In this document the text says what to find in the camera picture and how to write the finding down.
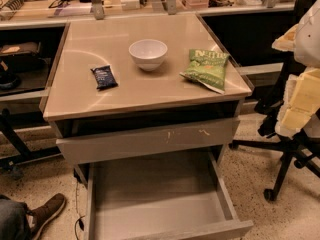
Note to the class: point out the open grey middle drawer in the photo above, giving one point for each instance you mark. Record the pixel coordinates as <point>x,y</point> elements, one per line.
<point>170,196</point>

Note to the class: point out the person's leg in jeans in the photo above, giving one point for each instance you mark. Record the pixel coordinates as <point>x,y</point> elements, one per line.
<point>13,220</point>

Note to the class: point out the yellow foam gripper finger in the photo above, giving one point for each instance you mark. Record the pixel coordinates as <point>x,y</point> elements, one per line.
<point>301,102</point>
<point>286,42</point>

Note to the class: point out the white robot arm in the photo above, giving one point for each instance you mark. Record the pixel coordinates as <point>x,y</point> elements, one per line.
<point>307,39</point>

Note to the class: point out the beige drawer cabinet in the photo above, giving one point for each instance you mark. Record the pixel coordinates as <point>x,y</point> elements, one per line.
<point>142,99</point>

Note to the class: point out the white ceramic bowl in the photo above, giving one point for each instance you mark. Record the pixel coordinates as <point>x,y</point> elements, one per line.
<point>148,54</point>

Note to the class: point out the black coiled tool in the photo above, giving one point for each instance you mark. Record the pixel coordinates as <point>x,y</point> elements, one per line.
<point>12,6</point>

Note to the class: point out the black office chair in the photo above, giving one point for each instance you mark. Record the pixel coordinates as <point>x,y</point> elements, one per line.
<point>300,146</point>

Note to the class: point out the dark blue rxbar wrapper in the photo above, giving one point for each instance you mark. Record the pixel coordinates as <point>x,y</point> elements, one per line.
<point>104,77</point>

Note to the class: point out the black table leg base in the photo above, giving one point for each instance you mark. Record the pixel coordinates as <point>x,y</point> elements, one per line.
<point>8,125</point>

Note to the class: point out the green chip bag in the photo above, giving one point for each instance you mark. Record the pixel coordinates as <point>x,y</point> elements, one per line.
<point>207,68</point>

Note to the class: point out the grey upper drawer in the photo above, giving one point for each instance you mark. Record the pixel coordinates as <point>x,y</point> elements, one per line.
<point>146,141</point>

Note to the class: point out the brown shoe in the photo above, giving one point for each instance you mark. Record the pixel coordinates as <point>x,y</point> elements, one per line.
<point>38,218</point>

